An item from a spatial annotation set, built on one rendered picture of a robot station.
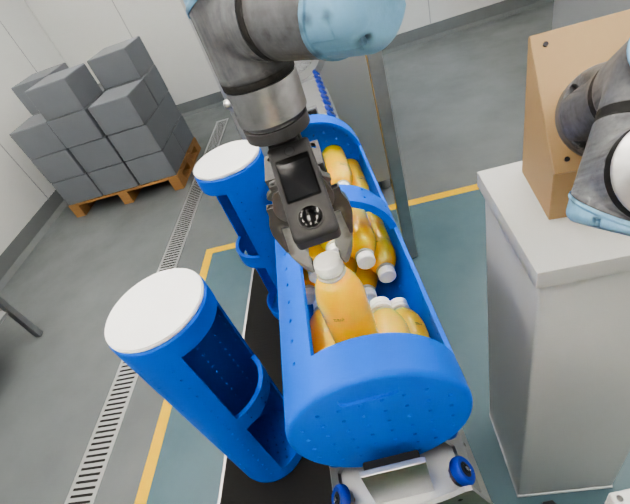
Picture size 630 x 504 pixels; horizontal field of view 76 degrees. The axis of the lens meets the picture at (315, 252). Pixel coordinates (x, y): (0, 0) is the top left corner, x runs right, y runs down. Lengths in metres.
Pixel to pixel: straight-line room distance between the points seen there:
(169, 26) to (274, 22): 5.42
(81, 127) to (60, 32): 2.30
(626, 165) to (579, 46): 0.35
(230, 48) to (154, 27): 5.42
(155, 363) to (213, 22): 0.86
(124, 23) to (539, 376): 5.59
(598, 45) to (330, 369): 0.66
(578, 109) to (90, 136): 3.83
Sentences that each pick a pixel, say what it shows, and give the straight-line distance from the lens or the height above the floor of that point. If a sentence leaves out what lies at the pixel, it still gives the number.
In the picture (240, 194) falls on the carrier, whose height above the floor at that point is 0.94.
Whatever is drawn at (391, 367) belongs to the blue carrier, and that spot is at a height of 1.23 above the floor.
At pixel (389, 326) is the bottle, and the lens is 0.70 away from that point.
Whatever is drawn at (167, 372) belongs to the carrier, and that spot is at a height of 0.93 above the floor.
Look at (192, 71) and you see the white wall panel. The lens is 5.84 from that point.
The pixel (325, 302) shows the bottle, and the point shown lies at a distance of 0.55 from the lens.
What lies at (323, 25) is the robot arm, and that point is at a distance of 0.31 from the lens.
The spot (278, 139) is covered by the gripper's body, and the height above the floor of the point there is 1.53.
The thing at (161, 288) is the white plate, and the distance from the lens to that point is 1.19.
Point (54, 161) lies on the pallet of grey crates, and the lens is 4.46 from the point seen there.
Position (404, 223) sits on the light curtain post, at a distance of 2.25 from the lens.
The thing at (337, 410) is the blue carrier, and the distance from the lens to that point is 0.61.
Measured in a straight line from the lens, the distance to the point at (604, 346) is 1.02.
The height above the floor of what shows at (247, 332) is 0.15.
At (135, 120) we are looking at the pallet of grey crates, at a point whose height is 0.72.
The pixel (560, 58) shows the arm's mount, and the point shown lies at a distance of 0.84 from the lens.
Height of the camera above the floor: 1.70
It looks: 40 degrees down
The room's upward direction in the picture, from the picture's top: 22 degrees counter-clockwise
